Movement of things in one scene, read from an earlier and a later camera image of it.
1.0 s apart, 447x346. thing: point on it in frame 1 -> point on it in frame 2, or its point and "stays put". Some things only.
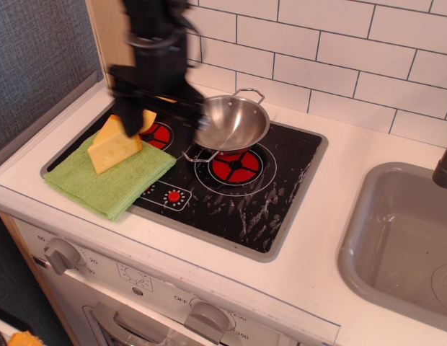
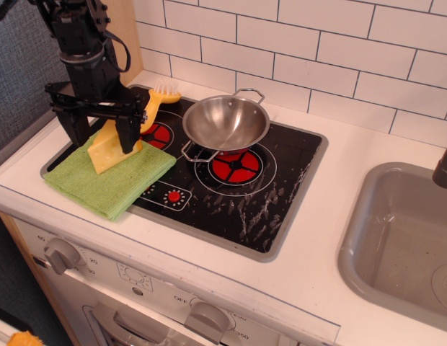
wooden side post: (110, 23) stays put
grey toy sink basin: (398, 246) stays put
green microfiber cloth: (112, 193) stays put
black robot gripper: (158, 77) -> (94, 87)
